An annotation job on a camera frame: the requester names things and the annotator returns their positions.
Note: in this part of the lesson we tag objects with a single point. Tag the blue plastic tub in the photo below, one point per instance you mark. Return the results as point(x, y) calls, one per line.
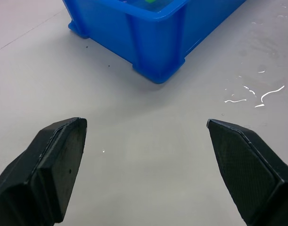
point(155, 40)

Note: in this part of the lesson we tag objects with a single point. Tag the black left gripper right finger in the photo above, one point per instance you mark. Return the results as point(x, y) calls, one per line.
point(247, 174)

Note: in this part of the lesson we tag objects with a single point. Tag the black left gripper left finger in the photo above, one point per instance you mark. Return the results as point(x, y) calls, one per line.
point(47, 174)

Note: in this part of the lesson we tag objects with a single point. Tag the green toy fish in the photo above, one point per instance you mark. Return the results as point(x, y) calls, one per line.
point(149, 1)

